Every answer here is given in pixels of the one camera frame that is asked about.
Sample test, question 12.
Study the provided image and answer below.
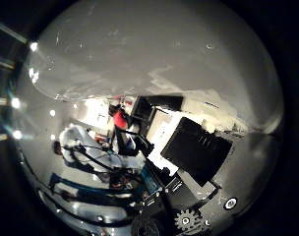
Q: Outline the black cable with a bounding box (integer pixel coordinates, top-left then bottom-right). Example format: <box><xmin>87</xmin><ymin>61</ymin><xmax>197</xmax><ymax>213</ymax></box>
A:
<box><xmin>62</xmin><ymin>144</ymin><xmax>148</xmax><ymax>175</ymax></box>

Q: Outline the teal box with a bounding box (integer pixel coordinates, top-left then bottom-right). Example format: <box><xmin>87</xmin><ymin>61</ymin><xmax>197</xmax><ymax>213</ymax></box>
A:
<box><xmin>141</xmin><ymin>163</ymin><xmax>163</xmax><ymax>196</ymax></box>

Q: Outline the red object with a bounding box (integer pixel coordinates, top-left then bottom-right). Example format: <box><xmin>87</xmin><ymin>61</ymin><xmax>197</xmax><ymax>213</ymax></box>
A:
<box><xmin>111</xmin><ymin>109</ymin><xmax>130</xmax><ymax>131</ymax></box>

